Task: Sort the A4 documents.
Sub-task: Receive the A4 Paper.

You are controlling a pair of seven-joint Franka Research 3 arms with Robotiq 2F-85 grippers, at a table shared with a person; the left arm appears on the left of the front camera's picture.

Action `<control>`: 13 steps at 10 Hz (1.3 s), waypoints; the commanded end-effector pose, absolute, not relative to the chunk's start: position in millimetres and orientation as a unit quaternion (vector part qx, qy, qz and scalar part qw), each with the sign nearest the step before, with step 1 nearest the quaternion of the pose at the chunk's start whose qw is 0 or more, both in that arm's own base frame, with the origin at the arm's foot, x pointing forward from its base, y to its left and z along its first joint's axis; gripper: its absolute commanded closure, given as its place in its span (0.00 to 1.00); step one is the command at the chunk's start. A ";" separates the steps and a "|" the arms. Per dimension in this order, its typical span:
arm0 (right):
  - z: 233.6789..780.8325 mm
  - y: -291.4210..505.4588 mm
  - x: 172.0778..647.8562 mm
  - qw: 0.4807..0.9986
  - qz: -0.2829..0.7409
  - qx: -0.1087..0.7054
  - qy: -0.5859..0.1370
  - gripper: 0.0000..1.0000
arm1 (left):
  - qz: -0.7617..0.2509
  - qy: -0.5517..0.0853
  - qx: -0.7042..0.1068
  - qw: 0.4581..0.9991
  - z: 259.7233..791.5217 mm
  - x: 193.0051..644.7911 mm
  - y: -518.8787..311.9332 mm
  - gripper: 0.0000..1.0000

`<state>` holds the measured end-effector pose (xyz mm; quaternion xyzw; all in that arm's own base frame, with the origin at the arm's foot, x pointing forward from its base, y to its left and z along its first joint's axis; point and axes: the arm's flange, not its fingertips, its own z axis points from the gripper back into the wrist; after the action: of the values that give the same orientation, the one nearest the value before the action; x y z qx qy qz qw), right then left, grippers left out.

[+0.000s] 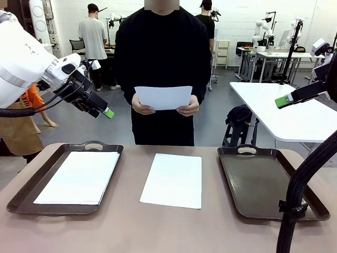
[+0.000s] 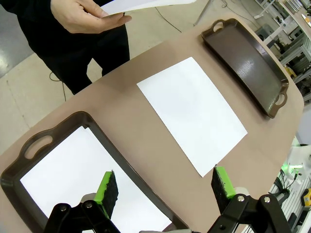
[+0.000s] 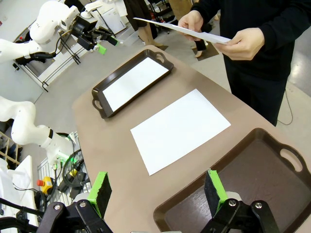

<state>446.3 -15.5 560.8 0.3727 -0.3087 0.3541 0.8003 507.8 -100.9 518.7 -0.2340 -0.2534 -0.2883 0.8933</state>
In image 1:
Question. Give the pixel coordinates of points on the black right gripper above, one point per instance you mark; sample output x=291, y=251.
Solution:
x=317, y=89

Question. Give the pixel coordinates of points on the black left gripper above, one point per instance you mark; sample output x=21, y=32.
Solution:
x=89, y=101

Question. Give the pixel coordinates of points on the white A4 paper sheet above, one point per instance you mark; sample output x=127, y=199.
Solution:
x=164, y=97
x=76, y=179

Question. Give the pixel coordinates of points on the white A4 paper stack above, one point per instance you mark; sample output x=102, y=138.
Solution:
x=171, y=182

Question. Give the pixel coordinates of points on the person's left forearm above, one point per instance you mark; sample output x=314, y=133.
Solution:
x=204, y=91

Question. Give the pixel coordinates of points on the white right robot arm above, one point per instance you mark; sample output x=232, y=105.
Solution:
x=321, y=71

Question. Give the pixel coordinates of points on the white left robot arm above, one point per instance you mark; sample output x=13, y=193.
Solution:
x=21, y=66

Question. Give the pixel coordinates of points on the white lab robot arm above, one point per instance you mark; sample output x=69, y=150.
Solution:
x=259, y=29

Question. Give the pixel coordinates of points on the person's right forearm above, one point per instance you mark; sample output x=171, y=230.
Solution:
x=125, y=92

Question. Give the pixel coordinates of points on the person's right hand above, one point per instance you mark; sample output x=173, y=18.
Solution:
x=137, y=106

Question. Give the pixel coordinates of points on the person's left hand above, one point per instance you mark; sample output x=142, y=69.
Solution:
x=193, y=108

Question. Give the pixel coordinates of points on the white table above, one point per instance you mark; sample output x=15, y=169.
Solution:
x=276, y=110

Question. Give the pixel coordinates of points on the black garment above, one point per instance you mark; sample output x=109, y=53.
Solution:
x=239, y=114

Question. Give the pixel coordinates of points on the white lab desk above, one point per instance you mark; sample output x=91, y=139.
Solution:
x=276, y=54

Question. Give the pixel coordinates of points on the black stand pole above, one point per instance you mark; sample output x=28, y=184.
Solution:
x=291, y=52

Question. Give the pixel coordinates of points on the black step stool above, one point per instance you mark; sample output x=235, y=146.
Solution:
x=234, y=134

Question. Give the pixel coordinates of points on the mannequin with orange trousers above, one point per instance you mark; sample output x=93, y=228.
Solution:
x=35, y=96

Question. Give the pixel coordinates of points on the black office chair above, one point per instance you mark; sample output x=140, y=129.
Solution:
x=75, y=46

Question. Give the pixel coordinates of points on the man in white T-shirt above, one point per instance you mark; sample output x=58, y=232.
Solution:
x=92, y=37

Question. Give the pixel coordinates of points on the person in black sweater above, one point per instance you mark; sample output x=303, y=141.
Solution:
x=163, y=52

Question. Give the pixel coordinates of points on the brown plastic serving tray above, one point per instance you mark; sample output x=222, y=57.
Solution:
x=37, y=184
x=255, y=184

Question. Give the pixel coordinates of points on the mannequin with brown apron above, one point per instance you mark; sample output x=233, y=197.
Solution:
x=18, y=137

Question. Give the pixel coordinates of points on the standing person in black cap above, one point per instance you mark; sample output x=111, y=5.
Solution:
x=208, y=23

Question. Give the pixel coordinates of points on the white standing air conditioner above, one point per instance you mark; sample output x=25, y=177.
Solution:
x=39, y=15

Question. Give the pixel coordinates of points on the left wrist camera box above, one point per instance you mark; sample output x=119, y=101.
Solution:
x=96, y=65

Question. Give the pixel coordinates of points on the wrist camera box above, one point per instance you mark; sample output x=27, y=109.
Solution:
x=318, y=47
x=96, y=65

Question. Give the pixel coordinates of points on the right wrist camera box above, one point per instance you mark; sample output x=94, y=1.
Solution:
x=318, y=47

